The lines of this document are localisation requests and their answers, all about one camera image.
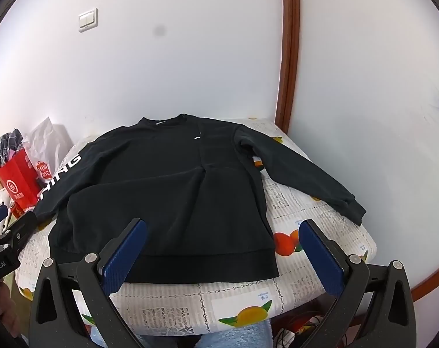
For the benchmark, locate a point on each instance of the white wall switch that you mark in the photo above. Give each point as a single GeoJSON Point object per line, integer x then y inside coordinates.
{"type": "Point", "coordinates": [88, 20]}

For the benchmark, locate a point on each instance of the fruit print tablecloth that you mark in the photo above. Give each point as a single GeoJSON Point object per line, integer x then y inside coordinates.
{"type": "Point", "coordinates": [197, 309]}

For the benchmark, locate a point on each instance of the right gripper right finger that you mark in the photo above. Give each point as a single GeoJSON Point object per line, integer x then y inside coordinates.
{"type": "Point", "coordinates": [389, 320]}

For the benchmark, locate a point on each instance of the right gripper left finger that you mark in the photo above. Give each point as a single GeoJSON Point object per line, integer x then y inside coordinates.
{"type": "Point", "coordinates": [56, 320]}

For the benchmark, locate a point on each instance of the brown wooden door frame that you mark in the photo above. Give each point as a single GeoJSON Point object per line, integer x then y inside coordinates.
{"type": "Point", "coordinates": [289, 63]}

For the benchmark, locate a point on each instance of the grey plaid cloth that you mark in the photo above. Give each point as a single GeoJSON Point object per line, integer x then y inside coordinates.
{"type": "Point", "coordinates": [10, 144]}

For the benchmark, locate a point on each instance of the red paper bag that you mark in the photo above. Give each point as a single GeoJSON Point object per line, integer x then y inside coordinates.
{"type": "Point", "coordinates": [25, 180]}

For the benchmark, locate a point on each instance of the white Miniso plastic bag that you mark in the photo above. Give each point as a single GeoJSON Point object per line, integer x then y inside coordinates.
{"type": "Point", "coordinates": [46, 146]}

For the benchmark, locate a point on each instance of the black sweatshirt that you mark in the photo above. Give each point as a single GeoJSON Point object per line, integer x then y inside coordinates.
{"type": "Point", "coordinates": [197, 184]}

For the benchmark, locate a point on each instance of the person's left hand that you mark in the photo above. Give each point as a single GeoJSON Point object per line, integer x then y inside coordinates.
{"type": "Point", "coordinates": [8, 314]}

